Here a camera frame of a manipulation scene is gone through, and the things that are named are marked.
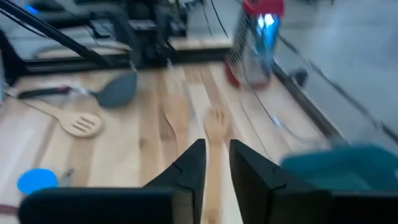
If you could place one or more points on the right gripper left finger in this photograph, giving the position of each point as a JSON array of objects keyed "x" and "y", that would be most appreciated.
[{"x": 189, "y": 180}]

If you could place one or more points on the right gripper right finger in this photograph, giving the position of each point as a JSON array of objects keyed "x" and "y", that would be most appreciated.
[{"x": 264, "y": 193}]

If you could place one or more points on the wooden spork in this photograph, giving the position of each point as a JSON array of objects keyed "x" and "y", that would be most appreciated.
[{"x": 216, "y": 124}]

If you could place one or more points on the blue plastic spoon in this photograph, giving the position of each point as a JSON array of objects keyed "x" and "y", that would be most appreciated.
[{"x": 37, "y": 182}]

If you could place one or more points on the long dark wooden spoon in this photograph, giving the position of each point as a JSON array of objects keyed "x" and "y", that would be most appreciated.
[{"x": 7, "y": 209}]

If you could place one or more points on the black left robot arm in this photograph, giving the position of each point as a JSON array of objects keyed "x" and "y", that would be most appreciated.
[{"x": 146, "y": 37}]

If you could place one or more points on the clear plastic bin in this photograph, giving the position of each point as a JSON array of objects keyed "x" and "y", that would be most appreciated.
[{"x": 273, "y": 119}]

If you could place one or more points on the teal plastic bin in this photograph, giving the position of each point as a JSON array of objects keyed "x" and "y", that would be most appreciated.
[{"x": 342, "y": 168}]

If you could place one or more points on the slotted wooden spoon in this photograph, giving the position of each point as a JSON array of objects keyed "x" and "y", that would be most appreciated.
[{"x": 81, "y": 124}]

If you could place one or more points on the black table edge rail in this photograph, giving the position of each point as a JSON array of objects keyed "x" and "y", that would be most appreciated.
[{"x": 311, "y": 105}]

